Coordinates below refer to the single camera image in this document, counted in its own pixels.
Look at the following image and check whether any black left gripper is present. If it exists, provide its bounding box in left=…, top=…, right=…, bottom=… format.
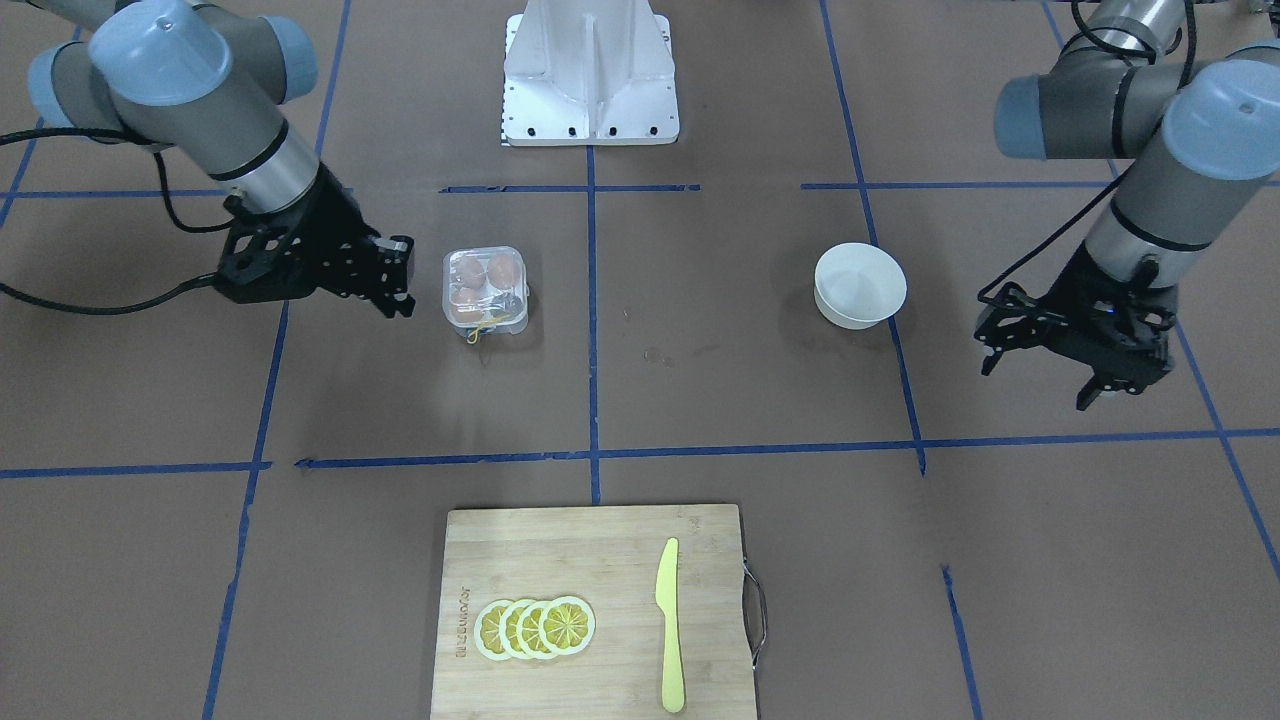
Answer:
left=974, top=249, right=1178, bottom=413

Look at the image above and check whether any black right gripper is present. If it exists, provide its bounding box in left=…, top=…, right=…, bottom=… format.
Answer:
left=212, top=167, right=416, bottom=319

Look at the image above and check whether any brown egg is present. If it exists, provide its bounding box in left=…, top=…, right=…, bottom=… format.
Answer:
left=448, top=287, right=486, bottom=325
left=452, top=255, right=488, bottom=290
left=486, top=252, right=522, bottom=292

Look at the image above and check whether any clear plastic egg box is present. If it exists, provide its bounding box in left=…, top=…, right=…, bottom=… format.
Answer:
left=442, top=246, right=530, bottom=345

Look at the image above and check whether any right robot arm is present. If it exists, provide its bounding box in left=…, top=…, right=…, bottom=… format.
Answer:
left=3, top=1, right=415, bottom=318

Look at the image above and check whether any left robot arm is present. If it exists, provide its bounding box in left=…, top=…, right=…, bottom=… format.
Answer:
left=974, top=1, right=1279, bottom=411

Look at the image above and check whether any white bowl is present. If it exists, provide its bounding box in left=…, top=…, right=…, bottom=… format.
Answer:
left=814, top=243, right=908, bottom=331

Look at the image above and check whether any bamboo cutting board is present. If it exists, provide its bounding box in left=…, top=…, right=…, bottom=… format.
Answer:
left=429, top=503, right=758, bottom=719

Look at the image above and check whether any lemon slice two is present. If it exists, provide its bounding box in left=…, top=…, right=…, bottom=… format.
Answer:
left=498, top=598, right=535, bottom=660

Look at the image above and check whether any lemon slice one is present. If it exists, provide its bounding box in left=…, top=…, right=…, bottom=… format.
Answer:
left=474, top=600, right=513, bottom=662

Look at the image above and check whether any lemon slice three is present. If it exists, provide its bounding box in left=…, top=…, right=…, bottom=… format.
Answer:
left=521, top=600, right=556, bottom=660

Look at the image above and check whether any lemon slice four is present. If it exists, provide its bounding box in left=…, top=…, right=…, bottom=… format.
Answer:
left=538, top=594, right=596, bottom=657

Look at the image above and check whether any yellow plastic knife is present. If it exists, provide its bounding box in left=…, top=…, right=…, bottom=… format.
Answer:
left=654, top=537, right=686, bottom=714

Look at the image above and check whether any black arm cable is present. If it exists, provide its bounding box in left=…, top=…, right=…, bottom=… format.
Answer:
left=0, top=126, right=236, bottom=316

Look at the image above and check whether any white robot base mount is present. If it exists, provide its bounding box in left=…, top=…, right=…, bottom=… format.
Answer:
left=500, top=1, right=681, bottom=147

